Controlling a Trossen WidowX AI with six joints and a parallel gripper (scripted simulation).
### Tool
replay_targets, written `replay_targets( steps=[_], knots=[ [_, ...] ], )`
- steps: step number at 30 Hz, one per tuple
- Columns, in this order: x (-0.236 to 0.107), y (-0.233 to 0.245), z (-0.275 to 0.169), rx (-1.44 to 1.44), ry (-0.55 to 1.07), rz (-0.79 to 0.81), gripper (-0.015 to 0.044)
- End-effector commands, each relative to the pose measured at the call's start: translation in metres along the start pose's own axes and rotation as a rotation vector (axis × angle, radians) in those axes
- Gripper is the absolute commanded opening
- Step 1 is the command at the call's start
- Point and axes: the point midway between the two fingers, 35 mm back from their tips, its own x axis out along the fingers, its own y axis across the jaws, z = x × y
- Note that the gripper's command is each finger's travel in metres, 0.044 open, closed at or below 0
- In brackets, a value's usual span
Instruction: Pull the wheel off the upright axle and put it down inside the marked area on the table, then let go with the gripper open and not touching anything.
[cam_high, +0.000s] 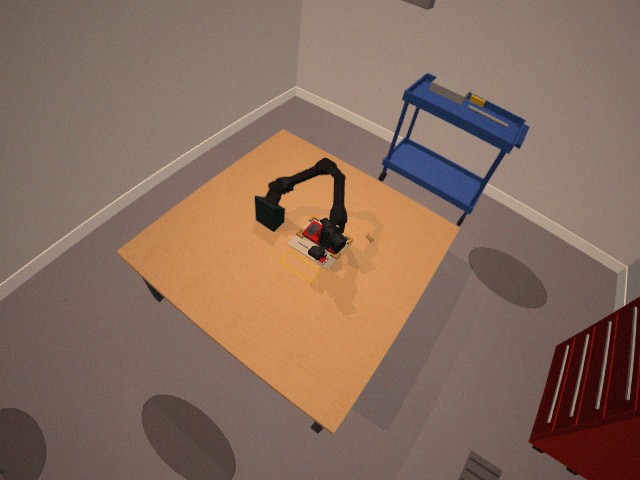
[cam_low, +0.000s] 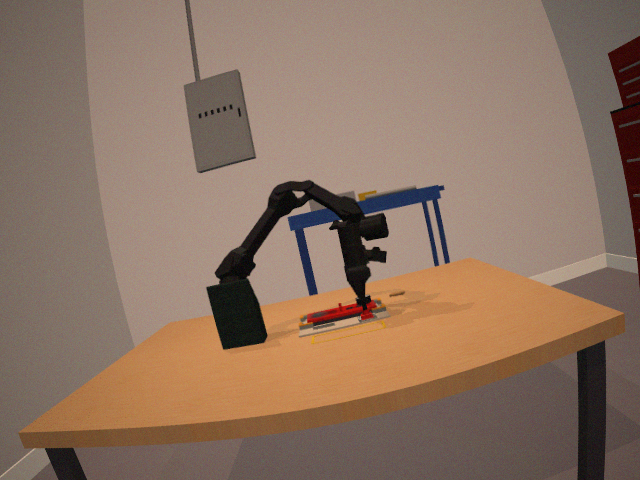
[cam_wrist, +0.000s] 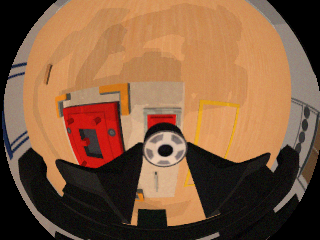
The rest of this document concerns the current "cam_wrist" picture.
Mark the yellow rectangular outline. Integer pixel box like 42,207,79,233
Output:
184,100,240,187

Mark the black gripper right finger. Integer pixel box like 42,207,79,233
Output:
185,141,271,219

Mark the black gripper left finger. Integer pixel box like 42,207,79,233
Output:
55,141,144,224

